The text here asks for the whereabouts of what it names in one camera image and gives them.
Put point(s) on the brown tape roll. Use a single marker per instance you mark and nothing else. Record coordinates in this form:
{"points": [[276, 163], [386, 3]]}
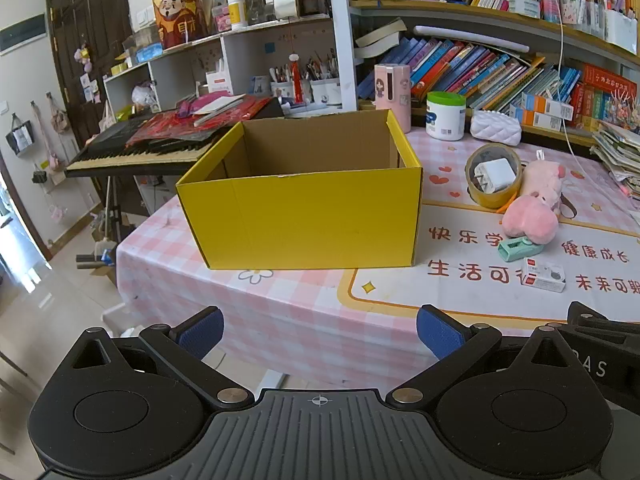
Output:
{"points": [[487, 200]]}

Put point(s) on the white cubby shelf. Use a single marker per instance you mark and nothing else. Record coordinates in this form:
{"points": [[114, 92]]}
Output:
{"points": [[240, 45]]}

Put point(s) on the pink checked printed tablecloth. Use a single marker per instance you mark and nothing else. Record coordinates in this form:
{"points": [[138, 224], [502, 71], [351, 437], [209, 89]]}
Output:
{"points": [[300, 310]]}

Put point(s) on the mint green correction tape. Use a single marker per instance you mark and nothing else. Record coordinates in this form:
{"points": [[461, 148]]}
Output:
{"points": [[517, 250]]}

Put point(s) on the stack of red papers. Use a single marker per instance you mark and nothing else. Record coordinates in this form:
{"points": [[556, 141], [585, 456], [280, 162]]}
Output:
{"points": [[165, 127]]}

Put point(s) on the small white red box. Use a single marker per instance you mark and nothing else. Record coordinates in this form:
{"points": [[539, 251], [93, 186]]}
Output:
{"points": [[542, 277]]}

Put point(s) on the white quilted pouch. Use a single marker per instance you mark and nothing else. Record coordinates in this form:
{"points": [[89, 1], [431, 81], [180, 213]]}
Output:
{"points": [[495, 130]]}

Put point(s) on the white shelf post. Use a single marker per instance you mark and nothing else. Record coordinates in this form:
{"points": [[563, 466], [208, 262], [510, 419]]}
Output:
{"points": [[345, 35]]}

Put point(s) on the fortune god paper box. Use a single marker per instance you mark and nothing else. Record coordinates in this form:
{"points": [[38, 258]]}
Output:
{"points": [[175, 20]]}

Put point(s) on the black hanging bag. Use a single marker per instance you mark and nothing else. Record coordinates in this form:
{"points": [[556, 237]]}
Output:
{"points": [[19, 137]]}

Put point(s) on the white box red label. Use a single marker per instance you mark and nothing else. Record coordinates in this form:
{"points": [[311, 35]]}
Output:
{"points": [[218, 84]]}

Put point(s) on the yellow cardboard box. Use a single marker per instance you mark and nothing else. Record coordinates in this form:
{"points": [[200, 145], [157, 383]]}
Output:
{"points": [[300, 220]]}

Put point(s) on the red book box set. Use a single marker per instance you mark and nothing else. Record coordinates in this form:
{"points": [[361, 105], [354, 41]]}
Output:
{"points": [[610, 95]]}

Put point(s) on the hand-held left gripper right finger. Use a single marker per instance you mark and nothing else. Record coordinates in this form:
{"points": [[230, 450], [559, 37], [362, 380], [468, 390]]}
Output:
{"points": [[440, 332]]}

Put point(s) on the stack of newspapers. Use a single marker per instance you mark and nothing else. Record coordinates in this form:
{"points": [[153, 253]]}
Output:
{"points": [[617, 155]]}

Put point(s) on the red hanging tassel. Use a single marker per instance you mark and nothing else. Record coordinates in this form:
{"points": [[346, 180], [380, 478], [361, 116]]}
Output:
{"points": [[297, 80]]}

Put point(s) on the pink cylindrical humidifier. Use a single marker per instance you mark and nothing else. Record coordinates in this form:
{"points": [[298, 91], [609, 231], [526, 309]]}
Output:
{"points": [[392, 90]]}

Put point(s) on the blue tissue box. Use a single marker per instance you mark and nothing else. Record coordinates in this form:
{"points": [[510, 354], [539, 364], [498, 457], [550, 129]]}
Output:
{"points": [[148, 53]]}

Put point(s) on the rolled white paper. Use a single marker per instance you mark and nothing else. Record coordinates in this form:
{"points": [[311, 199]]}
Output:
{"points": [[470, 38]]}

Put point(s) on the keyboard metal stand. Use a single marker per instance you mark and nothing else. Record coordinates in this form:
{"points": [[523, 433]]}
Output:
{"points": [[111, 205]]}

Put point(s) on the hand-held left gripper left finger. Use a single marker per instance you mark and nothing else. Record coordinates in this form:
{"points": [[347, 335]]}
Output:
{"points": [[202, 332]]}

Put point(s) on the black electronic keyboard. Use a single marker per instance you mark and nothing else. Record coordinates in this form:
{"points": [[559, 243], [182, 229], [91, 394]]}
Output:
{"points": [[125, 160]]}

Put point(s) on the pink plush pig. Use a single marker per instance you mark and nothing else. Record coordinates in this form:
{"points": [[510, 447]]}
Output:
{"points": [[530, 215]]}

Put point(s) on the white desk organizer with pens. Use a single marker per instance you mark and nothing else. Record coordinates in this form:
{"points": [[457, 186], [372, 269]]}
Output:
{"points": [[615, 25]]}

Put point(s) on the dark wooden door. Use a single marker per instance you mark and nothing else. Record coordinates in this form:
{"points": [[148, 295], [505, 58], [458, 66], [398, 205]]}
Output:
{"points": [[95, 20]]}

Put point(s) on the white jar green lid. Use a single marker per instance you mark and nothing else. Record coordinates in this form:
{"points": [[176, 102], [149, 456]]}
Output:
{"points": [[445, 122]]}

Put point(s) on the lying thick books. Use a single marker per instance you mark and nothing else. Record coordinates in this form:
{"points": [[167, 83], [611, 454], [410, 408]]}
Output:
{"points": [[380, 37]]}

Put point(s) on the pink white booklet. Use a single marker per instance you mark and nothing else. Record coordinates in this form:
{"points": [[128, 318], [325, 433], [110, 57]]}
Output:
{"points": [[217, 105]]}

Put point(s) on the white charger plug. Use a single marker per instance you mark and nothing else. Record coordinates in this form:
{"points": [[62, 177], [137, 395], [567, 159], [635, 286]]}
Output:
{"points": [[495, 172]]}

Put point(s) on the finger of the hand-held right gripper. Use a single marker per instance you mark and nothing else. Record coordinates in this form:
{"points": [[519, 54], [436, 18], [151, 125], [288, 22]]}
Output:
{"points": [[600, 325]]}

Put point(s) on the small pink hanging plush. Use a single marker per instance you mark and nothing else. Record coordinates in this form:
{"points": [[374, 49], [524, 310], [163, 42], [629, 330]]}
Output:
{"points": [[83, 59]]}

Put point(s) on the white printed pen holder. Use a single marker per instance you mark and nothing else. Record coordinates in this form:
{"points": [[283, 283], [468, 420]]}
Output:
{"points": [[325, 91], [282, 91]]}

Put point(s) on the white bottle yellow label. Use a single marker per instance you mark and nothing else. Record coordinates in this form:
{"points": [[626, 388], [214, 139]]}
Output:
{"points": [[237, 12]]}

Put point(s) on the wooden bookshelf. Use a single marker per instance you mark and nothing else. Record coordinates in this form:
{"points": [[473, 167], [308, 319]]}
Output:
{"points": [[500, 20]]}

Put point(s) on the row of blue books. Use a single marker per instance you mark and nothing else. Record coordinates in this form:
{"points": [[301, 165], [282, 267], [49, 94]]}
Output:
{"points": [[465, 70]]}

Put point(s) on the white plastic bag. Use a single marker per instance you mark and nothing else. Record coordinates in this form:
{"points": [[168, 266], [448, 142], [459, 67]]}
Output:
{"points": [[145, 96]]}

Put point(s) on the orange white slim boxes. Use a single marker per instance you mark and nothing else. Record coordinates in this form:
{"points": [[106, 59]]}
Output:
{"points": [[542, 110]]}

